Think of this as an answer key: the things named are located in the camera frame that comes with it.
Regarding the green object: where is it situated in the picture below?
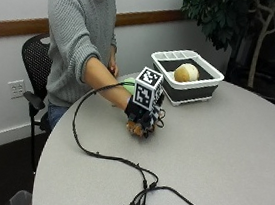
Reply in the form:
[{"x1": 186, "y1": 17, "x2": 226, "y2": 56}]
[{"x1": 117, "y1": 75, "x2": 137, "y2": 96}]

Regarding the white wall outlet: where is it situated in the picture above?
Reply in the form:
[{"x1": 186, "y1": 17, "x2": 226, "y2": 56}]
[{"x1": 5, "y1": 78, "x2": 28, "y2": 101}]

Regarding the indoor tree plant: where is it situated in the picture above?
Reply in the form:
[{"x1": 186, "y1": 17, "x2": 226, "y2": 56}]
[{"x1": 161, "y1": 0, "x2": 275, "y2": 100}]

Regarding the black mesh office chair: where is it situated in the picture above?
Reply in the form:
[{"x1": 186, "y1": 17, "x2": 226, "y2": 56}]
[{"x1": 6, "y1": 30, "x2": 63, "y2": 176}]

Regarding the orange fruit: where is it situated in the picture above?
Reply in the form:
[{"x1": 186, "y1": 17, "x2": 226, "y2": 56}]
[{"x1": 124, "y1": 119, "x2": 147, "y2": 139}]

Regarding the the person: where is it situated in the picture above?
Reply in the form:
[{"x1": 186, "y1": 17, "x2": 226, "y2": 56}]
[{"x1": 33, "y1": 0, "x2": 129, "y2": 138}]

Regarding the white marker cube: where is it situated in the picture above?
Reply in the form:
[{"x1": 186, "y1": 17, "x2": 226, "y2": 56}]
[{"x1": 131, "y1": 65, "x2": 166, "y2": 113}]

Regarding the wooden wall rail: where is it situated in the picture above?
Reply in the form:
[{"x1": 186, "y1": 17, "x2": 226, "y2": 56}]
[{"x1": 0, "y1": 0, "x2": 187, "y2": 63}]

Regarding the black glove cable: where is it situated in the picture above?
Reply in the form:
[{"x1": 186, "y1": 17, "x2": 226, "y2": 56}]
[{"x1": 65, "y1": 75, "x2": 172, "y2": 191}]

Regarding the white and black collapsible basin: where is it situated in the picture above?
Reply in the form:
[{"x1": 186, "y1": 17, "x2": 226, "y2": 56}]
[{"x1": 145, "y1": 45, "x2": 228, "y2": 113}]

